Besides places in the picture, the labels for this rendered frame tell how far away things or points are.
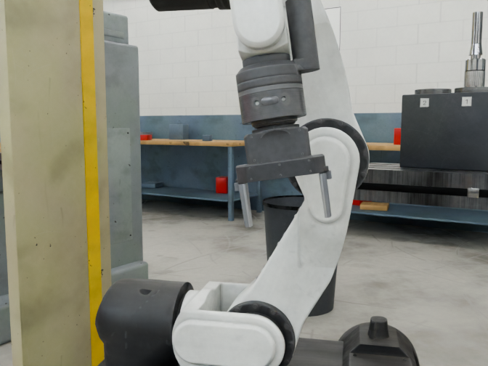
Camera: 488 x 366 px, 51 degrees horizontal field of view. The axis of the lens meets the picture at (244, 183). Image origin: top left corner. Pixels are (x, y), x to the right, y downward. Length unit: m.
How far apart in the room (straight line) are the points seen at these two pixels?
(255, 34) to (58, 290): 1.50
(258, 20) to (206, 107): 6.15
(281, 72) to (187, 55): 6.37
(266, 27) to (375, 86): 5.18
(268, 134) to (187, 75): 6.34
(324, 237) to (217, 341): 0.27
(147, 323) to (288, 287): 0.27
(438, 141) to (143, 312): 0.82
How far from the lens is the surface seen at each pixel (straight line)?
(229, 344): 0.94
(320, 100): 0.89
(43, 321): 1.99
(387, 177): 1.30
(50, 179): 1.91
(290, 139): 0.67
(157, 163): 7.32
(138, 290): 1.04
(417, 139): 1.38
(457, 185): 1.27
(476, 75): 1.38
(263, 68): 0.66
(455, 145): 1.35
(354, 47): 5.94
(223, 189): 6.28
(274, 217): 2.86
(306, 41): 0.69
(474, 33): 1.41
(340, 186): 0.84
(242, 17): 0.67
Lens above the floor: 1.07
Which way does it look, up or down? 6 degrees down
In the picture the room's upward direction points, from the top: straight up
